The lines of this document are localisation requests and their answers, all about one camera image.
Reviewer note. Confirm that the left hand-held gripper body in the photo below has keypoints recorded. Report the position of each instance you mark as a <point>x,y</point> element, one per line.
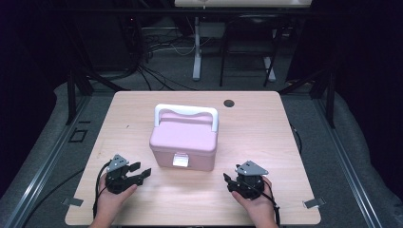
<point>116,177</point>

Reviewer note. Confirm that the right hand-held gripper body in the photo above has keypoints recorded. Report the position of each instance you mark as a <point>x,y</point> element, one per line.
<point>250,182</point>

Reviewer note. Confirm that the person's right hand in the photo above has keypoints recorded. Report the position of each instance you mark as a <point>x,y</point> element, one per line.
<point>259,207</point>

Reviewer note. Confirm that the person's left hand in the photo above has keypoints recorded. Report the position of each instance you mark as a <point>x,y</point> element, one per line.
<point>109,204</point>

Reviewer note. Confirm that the black metal stand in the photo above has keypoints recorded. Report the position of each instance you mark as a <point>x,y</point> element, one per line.
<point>71,95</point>
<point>330,95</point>

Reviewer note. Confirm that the white desk leg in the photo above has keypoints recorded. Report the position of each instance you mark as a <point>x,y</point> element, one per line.
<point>197,50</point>
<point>270,69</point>

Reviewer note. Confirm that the black metal chair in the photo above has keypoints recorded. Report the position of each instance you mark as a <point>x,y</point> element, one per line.
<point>250,38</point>

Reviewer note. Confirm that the grey table bracket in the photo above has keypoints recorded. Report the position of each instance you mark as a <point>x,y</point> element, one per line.
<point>72,201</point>
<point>314,203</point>

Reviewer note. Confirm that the aluminium floor rail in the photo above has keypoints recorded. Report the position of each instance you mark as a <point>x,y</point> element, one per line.
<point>348,171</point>
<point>41,174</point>

